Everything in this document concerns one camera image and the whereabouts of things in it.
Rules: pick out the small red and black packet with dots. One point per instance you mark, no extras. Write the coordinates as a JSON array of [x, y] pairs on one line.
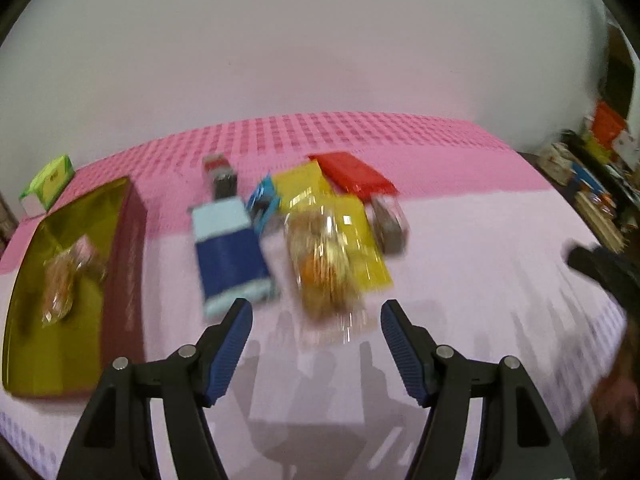
[[220, 175]]

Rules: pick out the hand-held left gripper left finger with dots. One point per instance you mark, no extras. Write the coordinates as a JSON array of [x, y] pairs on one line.
[[230, 355]]

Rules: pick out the blue and white snack box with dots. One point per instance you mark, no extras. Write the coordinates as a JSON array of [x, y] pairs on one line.
[[230, 260]]

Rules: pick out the red snack packet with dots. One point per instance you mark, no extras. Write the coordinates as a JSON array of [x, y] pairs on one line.
[[357, 175]]

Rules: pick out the brown snack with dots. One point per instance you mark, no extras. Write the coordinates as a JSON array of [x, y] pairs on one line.
[[390, 225]]

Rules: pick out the clear cookie bag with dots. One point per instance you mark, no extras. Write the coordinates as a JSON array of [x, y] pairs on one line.
[[320, 270]]

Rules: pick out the red box with gold inside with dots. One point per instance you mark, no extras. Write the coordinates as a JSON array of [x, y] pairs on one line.
[[125, 270]]

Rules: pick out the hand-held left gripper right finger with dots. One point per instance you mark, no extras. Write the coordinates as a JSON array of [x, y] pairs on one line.
[[402, 355]]

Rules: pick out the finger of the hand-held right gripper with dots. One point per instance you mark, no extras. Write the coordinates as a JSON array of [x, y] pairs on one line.
[[605, 272]]

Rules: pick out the yellow snack packet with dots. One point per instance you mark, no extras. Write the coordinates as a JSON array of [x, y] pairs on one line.
[[367, 255]]

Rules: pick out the cluttered low shelf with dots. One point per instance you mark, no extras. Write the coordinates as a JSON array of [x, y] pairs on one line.
[[590, 185]]

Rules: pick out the pink checked tablecloth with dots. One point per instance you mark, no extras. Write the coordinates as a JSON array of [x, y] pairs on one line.
[[475, 280]]

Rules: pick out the orange box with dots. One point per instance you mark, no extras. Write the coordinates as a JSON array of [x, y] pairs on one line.
[[609, 125]]

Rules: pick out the small blue snack packet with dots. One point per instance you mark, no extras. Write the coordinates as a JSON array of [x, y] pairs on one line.
[[264, 202]]

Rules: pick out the small cookie bag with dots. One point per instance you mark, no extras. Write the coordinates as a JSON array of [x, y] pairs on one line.
[[65, 280]]

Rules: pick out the green carton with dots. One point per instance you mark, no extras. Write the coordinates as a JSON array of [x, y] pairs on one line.
[[50, 180]]

